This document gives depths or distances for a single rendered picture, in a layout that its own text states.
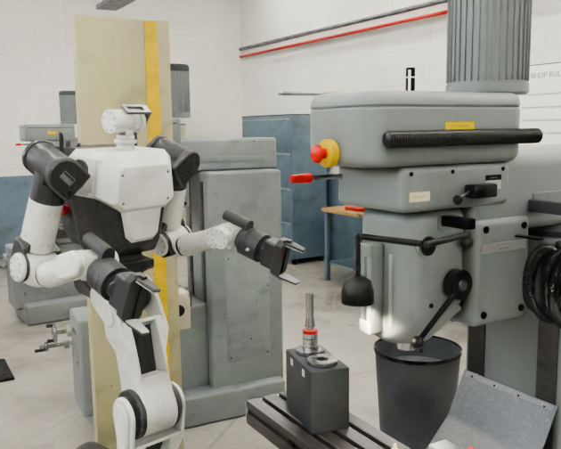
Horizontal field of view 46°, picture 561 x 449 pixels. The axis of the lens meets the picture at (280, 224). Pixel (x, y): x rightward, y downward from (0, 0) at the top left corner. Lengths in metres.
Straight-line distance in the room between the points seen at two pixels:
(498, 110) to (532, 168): 0.20
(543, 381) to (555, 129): 4.86
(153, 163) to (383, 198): 0.73
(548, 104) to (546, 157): 4.89
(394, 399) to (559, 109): 3.70
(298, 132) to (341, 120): 7.42
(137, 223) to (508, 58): 1.06
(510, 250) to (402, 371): 1.98
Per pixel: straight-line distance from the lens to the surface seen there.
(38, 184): 1.85
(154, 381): 2.01
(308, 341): 2.07
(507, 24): 1.71
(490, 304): 1.68
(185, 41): 11.15
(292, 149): 8.81
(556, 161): 1.82
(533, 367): 1.93
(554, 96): 6.64
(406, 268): 1.53
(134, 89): 3.09
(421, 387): 3.62
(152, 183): 1.93
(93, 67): 3.04
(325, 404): 2.00
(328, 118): 1.48
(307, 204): 8.98
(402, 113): 1.42
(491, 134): 1.55
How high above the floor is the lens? 1.81
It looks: 8 degrees down
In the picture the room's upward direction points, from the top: 1 degrees counter-clockwise
